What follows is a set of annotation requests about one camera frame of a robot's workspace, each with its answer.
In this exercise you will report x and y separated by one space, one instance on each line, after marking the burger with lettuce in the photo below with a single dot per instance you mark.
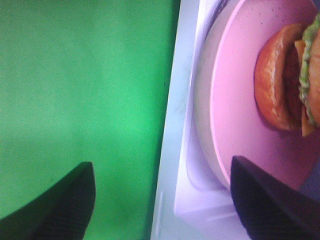
287 78

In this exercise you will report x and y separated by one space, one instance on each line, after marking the glass microwave turntable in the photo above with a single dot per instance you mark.
203 88

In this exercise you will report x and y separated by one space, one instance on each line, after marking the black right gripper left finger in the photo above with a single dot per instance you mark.
62 212

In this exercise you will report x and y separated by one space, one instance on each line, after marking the pink round plate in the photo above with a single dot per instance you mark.
239 129

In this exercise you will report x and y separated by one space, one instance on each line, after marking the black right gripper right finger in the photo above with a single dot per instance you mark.
269 209

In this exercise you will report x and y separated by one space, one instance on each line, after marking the white microwave oven body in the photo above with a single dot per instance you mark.
190 202

